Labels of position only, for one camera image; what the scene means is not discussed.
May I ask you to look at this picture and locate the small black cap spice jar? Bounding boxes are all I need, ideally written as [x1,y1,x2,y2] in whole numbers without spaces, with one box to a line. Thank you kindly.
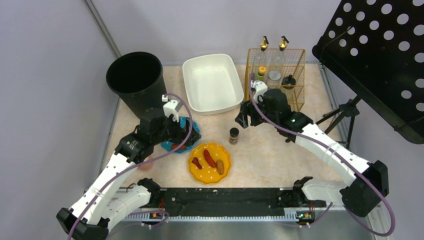
[229,127,240,145]

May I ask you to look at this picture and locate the blue polka dot plate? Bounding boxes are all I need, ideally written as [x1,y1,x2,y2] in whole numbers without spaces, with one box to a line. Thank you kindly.
[160,116,202,154]

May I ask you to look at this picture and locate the yellow polka dot plate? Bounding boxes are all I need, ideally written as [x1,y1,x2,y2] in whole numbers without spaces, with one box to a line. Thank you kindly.
[187,142,232,185]

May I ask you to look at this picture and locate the silver lid glass jar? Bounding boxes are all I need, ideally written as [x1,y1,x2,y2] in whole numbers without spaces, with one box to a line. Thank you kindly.
[266,70,282,89]

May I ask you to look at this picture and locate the black lid glass jar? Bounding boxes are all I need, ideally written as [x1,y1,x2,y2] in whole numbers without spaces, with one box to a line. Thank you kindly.
[281,74,296,100]

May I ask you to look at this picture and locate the glass bottle brown contents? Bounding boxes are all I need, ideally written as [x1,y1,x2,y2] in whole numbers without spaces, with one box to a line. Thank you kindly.
[254,35,269,67]

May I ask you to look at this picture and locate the glass oil bottle gold spout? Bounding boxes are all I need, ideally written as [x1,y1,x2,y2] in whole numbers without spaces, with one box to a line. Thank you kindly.
[276,35,289,65]

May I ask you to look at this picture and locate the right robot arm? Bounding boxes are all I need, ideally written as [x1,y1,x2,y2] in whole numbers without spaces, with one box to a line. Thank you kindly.
[235,89,392,217]

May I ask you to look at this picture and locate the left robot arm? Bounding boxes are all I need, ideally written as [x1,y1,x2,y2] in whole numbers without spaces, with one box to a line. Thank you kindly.
[56,105,201,240]

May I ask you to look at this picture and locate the red meat piece on blue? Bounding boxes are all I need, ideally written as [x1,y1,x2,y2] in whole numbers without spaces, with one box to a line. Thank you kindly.
[170,143,187,152]

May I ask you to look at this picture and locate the small red piece on yellow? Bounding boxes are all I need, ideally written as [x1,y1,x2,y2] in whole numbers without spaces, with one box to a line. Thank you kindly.
[191,157,203,170]

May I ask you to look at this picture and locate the red sausage on yellow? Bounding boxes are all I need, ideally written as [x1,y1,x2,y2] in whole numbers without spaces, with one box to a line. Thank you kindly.
[203,149,217,168]

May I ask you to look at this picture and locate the brown piece on yellow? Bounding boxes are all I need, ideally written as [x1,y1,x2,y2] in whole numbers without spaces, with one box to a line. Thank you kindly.
[216,159,225,175]

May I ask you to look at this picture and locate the white rectangular basin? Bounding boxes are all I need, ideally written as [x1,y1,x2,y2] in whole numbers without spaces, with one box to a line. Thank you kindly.
[182,53,245,116]

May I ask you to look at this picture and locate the pink mug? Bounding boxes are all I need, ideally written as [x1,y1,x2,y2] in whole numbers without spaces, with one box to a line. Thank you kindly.
[137,155,154,171]

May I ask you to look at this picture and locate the black round bin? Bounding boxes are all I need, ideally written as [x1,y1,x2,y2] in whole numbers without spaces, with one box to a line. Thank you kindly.
[105,51,167,118]

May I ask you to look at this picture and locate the black tripod stand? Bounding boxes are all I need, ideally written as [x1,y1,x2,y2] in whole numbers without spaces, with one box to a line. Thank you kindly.
[316,95,361,150]

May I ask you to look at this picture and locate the black perforated panel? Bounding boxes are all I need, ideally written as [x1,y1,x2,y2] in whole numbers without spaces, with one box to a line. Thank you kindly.
[312,0,424,145]

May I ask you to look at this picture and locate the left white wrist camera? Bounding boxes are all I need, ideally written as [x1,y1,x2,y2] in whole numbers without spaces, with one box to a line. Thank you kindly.
[161,94,183,123]

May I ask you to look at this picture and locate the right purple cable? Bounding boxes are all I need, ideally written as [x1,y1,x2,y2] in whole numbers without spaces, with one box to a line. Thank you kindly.
[248,73,397,238]

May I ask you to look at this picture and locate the purple cable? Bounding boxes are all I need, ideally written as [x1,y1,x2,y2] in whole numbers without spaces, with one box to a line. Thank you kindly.
[67,92,194,240]
[248,73,397,238]

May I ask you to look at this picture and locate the gold wire rack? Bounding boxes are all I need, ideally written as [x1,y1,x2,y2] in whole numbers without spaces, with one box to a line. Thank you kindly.
[244,48,306,112]

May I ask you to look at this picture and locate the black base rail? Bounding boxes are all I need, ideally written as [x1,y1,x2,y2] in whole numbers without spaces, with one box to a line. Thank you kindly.
[82,187,379,229]

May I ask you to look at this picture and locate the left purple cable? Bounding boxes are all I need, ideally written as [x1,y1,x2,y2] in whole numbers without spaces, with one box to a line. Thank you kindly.
[67,92,194,240]

